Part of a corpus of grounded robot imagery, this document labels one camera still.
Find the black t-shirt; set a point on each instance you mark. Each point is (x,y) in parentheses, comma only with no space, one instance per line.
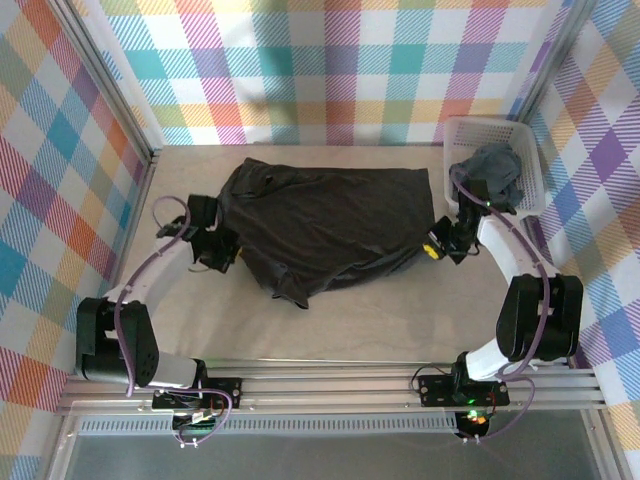
(325,225)

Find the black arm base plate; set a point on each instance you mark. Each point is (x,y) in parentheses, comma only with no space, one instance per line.
(432,390)
(227,390)

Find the grey-blue t-shirt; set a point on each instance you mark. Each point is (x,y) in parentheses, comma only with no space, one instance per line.
(495,167)

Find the small controller board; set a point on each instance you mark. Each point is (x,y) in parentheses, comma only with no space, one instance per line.
(472,417)
(197,422)

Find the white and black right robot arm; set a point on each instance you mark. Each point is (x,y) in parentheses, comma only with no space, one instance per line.
(500,240)

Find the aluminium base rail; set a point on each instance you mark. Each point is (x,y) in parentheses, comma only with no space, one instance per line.
(325,395)

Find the white plastic basket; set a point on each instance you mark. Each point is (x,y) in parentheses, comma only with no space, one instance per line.
(480,132)

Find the aluminium corner post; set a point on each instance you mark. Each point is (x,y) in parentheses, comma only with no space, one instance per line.
(550,60)
(117,85)

